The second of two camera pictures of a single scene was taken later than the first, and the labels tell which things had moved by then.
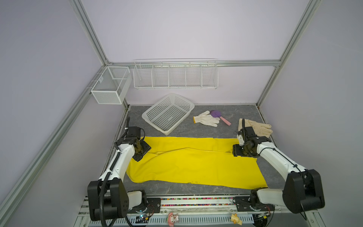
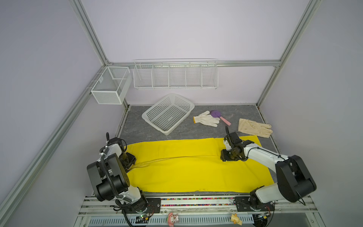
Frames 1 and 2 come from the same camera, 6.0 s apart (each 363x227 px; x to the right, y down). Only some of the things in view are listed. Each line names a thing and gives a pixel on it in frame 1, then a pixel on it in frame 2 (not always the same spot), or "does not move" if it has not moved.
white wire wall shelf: (176, 74) does not move
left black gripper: (146, 148) → (132, 161)
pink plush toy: (172, 219) does not move
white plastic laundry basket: (168, 115) does not move
